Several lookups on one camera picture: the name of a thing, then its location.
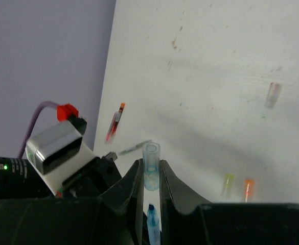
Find yellow pen cap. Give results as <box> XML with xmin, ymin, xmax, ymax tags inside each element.
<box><xmin>221</xmin><ymin>174</ymin><xmax>235</xmax><ymax>198</ymax></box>

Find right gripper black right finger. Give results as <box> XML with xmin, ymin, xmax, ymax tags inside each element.
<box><xmin>159</xmin><ymin>160</ymin><xmax>299</xmax><ymax>244</ymax></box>

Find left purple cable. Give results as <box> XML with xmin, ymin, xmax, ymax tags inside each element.
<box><xmin>16</xmin><ymin>101</ymin><xmax>79</xmax><ymax>159</ymax></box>

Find clear blue pen cap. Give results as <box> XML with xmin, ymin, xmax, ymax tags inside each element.
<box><xmin>142</xmin><ymin>142</ymin><xmax>160</xmax><ymax>191</ymax></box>

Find orange pen cap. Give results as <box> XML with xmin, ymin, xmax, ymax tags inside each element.
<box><xmin>243</xmin><ymin>179</ymin><xmax>256</xmax><ymax>203</ymax></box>

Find light blue highlighter pen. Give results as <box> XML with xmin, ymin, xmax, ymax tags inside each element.
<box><xmin>147</xmin><ymin>204</ymin><xmax>160</xmax><ymax>245</ymax></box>

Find red pen left side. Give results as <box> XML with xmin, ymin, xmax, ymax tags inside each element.
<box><xmin>105</xmin><ymin>103</ymin><xmax>125</xmax><ymax>142</ymax></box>

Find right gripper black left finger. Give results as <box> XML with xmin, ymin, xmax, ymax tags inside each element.
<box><xmin>0</xmin><ymin>160</ymin><xmax>143</xmax><ymax>244</ymax></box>

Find small pale pen cap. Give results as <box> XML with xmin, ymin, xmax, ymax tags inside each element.
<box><xmin>265</xmin><ymin>82</ymin><xmax>282</xmax><ymax>108</ymax></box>

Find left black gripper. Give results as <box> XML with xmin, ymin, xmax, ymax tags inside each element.
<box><xmin>0</xmin><ymin>156</ymin><xmax>122</xmax><ymax>200</ymax></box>

